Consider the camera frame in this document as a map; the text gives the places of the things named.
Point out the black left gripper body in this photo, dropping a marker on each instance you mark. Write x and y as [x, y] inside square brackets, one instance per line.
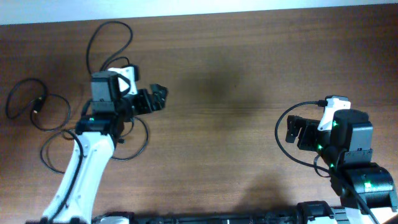
[140, 102]

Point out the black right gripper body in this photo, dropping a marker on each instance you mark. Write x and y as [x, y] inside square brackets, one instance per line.
[308, 138]

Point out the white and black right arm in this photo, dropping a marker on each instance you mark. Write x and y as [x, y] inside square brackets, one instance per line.
[366, 190]

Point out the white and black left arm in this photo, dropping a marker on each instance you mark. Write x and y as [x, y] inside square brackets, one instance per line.
[114, 102]

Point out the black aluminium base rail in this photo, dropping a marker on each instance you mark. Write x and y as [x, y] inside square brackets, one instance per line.
[304, 212]

